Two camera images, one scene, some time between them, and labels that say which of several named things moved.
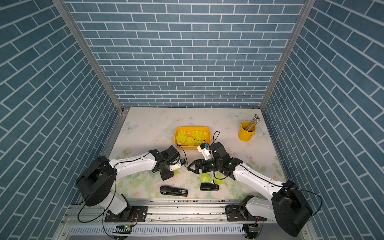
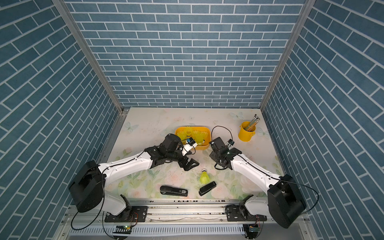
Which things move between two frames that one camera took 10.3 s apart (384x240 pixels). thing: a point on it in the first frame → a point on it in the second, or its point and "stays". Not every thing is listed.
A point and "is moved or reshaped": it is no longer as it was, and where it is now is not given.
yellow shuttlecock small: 199,135 stays
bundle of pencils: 253,122 stays
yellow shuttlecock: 219,181 → 188,130
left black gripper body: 166,173 → 176,156
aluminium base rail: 165,210 stays
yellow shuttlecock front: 205,178 stays
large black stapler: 165,189 stays
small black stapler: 209,187 is moved or reshaped
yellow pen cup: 244,135 stays
